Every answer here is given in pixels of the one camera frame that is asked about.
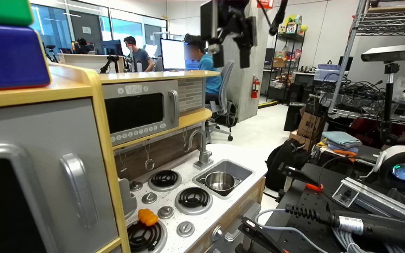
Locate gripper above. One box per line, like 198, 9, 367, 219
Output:
207, 0, 258, 69

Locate toy tap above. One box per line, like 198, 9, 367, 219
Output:
188, 129, 214, 170

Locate toy microwave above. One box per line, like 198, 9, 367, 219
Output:
102, 80, 180, 147

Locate toy sink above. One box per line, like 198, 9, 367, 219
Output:
192, 159, 255, 200

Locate toy microwave door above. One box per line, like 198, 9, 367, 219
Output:
103, 86, 180, 136

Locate steel pot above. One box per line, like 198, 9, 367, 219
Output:
199, 171, 242, 197

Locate toy burner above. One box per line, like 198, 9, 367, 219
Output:
148, 170, 182, 192
127, 220, 168, 253
175, 187, 213, 216

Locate toy kitchen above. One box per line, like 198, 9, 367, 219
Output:
0, 63, 268, 253

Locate toy oven knob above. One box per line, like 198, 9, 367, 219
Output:
211, 225, 224, 242

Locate orange toy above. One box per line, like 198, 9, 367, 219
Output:
138, 208, 159, 227

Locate grey toy fridge door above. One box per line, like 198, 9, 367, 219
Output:
0, 98, 119, 253

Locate person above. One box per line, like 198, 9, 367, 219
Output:
184, 34, 223, 106
75, 38, 90, 55
124, 36, 155, 73

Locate grey office chair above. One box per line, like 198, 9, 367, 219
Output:
204, 59, 237, 142

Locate red fire extinguisher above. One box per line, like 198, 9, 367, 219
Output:
251, 74, 261, 99

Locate black shelf with toys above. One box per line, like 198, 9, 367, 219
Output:
266, 14, 308, 103

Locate black bag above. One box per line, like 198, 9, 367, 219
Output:
217, 100, 239, 128

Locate monitor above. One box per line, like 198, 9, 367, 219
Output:
100, 39, 124, 57
160, 38, 187, 71

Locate black bin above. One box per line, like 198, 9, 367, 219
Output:
283, 102, 306, 132

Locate clear plastic storage bin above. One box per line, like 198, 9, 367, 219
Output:
314, 64, 349, 83

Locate cardboard box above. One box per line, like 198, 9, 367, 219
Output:
289, 111, 327, 152

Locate row of windows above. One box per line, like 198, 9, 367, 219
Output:
30, 3, 168, 58

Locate black backpack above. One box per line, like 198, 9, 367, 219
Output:
265, 138, 313, 193

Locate black clamp with orange tips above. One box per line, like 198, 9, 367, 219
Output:
281, 166, 324, 192
237, 216, 289, 253

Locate stack of folded cloths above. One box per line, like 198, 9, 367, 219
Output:
321, 131, 363, 157

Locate blue plastic box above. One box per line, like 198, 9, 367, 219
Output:
0, 24, 52, 91

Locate green plastic box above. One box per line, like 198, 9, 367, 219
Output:
0, 0, 34, 27

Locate toy microwave door handle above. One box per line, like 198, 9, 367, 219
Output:
168, 90, 180, 124

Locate heap of black cables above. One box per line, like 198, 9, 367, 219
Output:
314, 78, 387, 117

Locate camera on mount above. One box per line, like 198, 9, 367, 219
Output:
360, 43, 405, 145

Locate toy oven door handle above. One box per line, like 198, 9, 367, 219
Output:
223, 202, 262, 244

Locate metal wire shelf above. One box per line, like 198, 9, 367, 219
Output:
327, 0, 405, 128

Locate aluminium rail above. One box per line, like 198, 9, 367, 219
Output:
332, 177, 405, 222

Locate toy fridge door handle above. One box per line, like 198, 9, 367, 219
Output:
60, 153, 98, 229

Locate coil of grey cable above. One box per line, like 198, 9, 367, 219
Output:
330, 227, 405, 253

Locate black cable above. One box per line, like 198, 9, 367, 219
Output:
285, 203, 405, 248

